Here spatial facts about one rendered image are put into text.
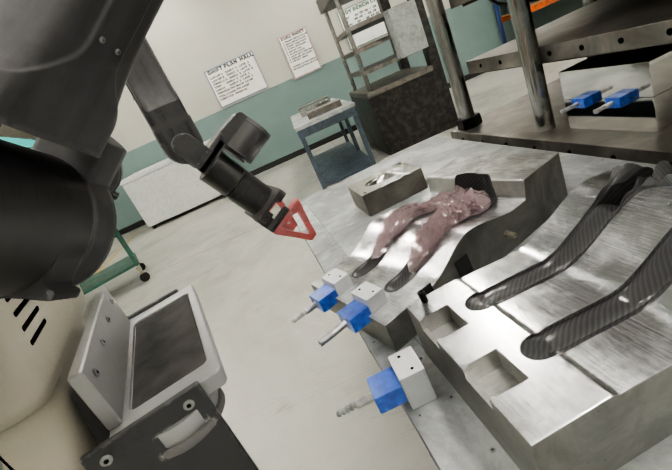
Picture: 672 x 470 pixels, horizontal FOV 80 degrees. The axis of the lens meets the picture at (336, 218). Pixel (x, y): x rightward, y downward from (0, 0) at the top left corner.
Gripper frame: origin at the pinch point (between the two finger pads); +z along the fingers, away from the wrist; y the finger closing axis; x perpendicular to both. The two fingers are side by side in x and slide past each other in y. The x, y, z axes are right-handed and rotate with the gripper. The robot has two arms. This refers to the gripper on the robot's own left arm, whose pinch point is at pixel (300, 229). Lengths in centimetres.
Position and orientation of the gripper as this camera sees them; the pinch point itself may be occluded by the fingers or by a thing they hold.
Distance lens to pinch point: 73.4
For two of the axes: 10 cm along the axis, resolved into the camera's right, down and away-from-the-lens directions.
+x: -5.6, 8.2, -1.2
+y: -4.2, -1.5, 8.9
